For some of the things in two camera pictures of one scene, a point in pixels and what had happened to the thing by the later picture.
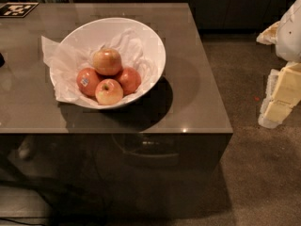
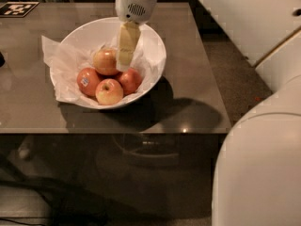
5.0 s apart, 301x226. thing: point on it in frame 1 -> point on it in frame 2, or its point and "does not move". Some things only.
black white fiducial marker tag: x=17 y=9 does not move
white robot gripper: x=290 y=37 -> x=134 y=8
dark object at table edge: x=2 y=60 does not move
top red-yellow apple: x=106 y=61 does not move
